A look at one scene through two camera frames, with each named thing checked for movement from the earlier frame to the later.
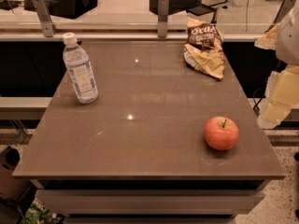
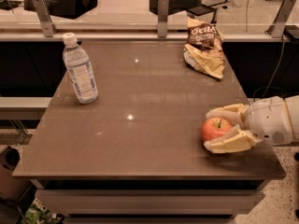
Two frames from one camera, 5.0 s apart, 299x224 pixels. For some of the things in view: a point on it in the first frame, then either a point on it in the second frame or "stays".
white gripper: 289,39 → 268,120
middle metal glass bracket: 163,15 stays
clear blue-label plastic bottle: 78,64 stays
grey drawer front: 150,203 stays
